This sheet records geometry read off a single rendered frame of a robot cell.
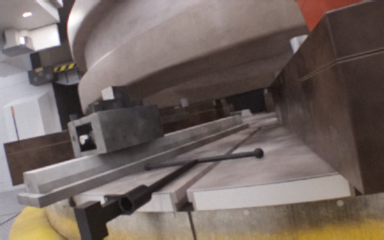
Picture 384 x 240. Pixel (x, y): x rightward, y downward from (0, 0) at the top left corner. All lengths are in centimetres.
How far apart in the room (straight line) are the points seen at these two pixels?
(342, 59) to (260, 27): 81
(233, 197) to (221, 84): 498
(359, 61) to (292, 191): 39
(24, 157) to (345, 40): 236
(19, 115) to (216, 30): 375
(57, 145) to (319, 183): 214
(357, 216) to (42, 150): 226
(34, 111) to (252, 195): 400
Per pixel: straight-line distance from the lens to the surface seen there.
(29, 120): 450
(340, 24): 59
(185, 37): 144
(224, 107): 462
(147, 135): 150
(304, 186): 78
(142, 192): 84
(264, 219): 85
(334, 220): 86
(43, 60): 488
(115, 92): 157
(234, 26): 136
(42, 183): 127
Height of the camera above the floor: 54
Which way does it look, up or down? level
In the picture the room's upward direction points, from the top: 13 degrees counter-clockwise
